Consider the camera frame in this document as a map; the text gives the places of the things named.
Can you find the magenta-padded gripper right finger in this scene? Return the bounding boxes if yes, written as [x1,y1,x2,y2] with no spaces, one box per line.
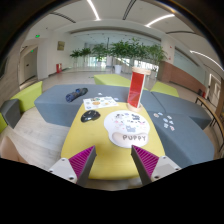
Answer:
[130,144,183,186]

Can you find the dark blue folded umbrella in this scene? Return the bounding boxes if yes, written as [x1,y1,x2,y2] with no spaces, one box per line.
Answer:
[65,87,89,103]

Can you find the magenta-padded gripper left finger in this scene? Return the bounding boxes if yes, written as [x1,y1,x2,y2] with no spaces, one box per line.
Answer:
[48,145,98,188]

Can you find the dark-framed chair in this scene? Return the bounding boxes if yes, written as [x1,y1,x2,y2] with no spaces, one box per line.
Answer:
[194,94,224,151]

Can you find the white sticker sheet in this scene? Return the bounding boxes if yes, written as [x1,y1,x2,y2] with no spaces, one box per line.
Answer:
[82,96,119,111]

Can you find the white printed mouse pad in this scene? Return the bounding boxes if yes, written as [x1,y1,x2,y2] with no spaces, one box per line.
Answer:
[103,110,151,149]

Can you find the grey upholstered bench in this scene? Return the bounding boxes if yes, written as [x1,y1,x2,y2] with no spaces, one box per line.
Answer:
[33,83,164,128]
[151,91,213,131]
[146,111,216,169]

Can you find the lime green bench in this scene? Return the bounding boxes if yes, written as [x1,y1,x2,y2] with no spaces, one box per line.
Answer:
[149,80,180,98]
[93,73,149,91]
[9,80,44,113]
[0,112,8,134]

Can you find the ceiling strip lights group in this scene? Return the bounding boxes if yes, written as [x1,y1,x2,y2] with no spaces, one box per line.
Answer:
[85,0,224,71]

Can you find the potted green plants group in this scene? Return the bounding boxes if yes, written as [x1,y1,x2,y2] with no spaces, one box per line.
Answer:
[69,38,168,74]

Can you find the brown wall plaque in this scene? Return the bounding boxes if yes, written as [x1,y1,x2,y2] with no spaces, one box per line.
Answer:
[56,40,66,52]

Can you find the loose small stickers group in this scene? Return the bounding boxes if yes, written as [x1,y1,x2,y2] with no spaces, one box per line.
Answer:
[153,112,176,132]

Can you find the black computer mouse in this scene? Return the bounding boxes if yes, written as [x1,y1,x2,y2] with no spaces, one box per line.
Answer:
[80,110,101,123]

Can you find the red wood-capped tower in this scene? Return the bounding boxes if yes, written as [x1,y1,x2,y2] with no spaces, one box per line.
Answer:
[126,66,152,113]

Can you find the dark grey ottoman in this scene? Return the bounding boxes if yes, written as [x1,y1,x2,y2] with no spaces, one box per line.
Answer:
[0,98,22,129]

